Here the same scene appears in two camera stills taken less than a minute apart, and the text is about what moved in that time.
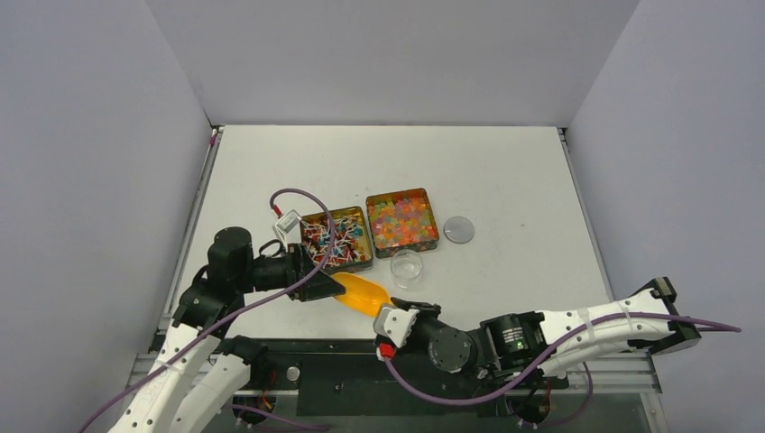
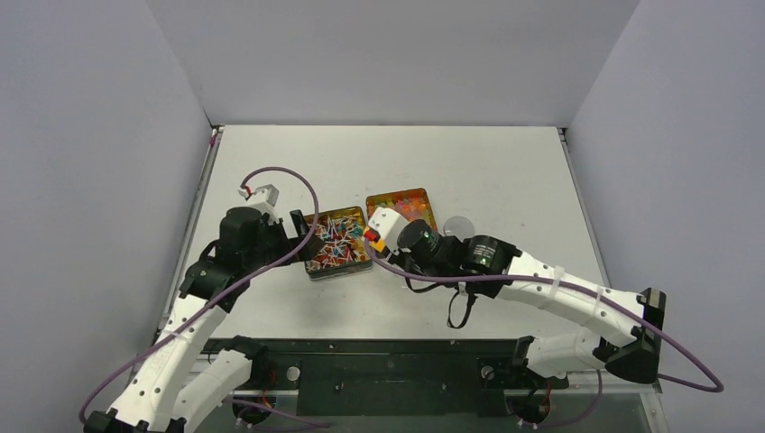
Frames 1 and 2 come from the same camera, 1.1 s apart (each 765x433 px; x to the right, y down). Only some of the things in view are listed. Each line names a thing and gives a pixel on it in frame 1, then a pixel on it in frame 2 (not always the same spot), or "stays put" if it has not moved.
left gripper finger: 319,286 → 309,251
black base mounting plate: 351,379 stays put
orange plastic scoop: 362,294 → 379,245
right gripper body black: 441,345 → 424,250
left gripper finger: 307,262 → 300,225
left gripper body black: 281,271 → 274,243
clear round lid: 458,229 stays put
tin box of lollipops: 351,251 stays put
